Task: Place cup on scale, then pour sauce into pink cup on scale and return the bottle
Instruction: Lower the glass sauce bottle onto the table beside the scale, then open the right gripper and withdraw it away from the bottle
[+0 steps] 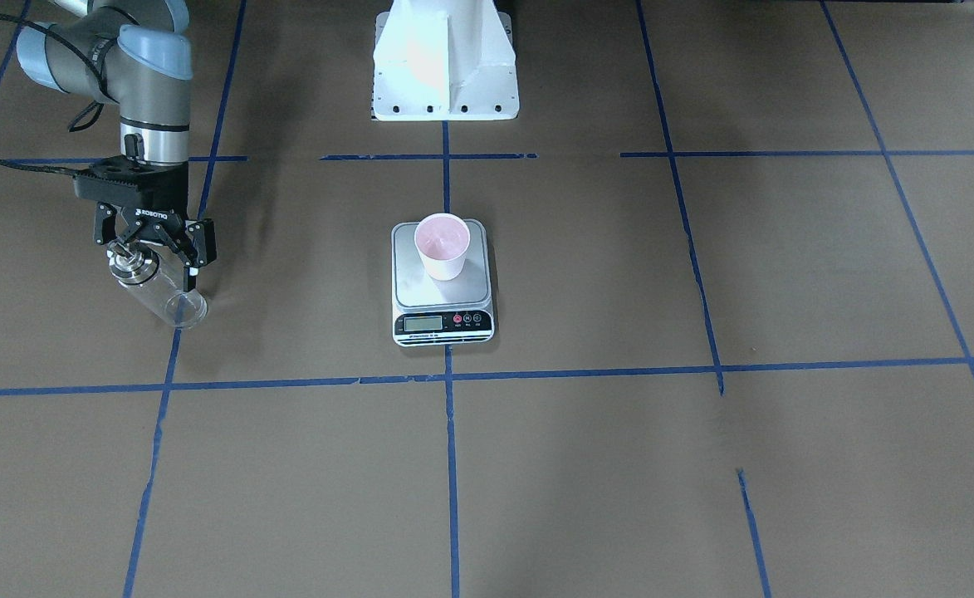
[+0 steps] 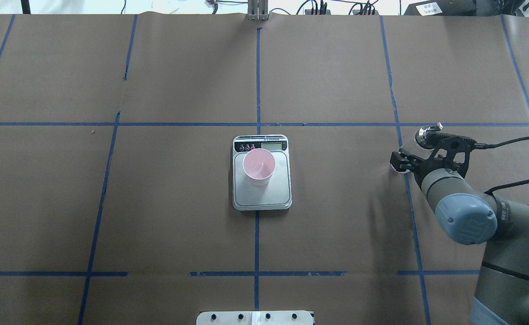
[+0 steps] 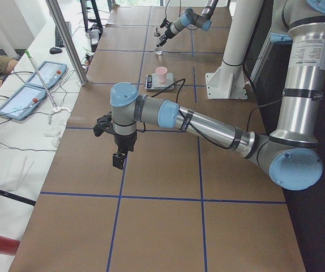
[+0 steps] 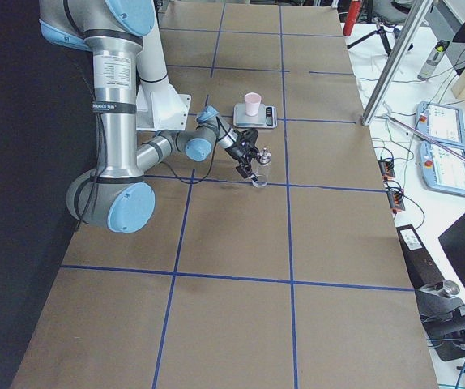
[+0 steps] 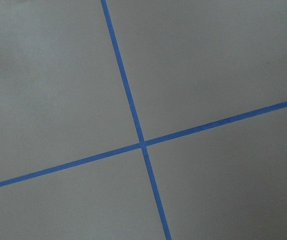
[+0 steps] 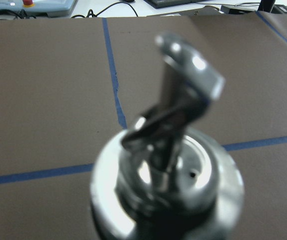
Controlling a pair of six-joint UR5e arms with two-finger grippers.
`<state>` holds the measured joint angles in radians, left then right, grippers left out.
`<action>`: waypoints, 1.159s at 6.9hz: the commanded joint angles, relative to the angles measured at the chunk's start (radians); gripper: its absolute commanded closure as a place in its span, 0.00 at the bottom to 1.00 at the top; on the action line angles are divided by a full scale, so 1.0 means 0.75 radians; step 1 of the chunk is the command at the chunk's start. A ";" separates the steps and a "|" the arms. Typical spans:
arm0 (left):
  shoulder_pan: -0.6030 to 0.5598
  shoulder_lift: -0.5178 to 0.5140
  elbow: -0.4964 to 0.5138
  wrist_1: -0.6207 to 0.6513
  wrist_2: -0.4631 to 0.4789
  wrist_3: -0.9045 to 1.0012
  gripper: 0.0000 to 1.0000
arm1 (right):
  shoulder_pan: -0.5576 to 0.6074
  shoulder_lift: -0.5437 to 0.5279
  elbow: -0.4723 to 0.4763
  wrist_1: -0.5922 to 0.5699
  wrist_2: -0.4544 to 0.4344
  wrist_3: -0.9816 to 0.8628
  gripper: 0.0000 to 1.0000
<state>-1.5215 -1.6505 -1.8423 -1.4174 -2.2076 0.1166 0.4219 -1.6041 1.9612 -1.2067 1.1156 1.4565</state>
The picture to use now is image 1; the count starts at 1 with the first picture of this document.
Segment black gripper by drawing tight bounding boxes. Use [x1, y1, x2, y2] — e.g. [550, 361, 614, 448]
[92, 202, 217, 269]

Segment clear glass sauce bottle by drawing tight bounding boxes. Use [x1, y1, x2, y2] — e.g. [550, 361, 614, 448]
[107, 242, 208, 329]

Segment pink plastic cup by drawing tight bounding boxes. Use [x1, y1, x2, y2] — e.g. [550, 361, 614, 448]
[414, 213, 471, 282]

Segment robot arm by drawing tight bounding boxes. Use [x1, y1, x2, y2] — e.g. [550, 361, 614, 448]
[16, 1, 217, 275]

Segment grey digital kitchen scale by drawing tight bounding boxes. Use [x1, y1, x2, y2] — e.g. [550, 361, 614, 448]
[390, 218, 497, 347]

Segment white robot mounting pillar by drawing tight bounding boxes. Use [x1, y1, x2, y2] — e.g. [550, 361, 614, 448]
[370, 1, 521, 122]

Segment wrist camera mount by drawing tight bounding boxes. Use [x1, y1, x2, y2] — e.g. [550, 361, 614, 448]
[73, 155, 189, 212]

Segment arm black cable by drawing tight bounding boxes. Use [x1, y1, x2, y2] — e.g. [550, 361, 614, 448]
[0, 12, 122, 177]

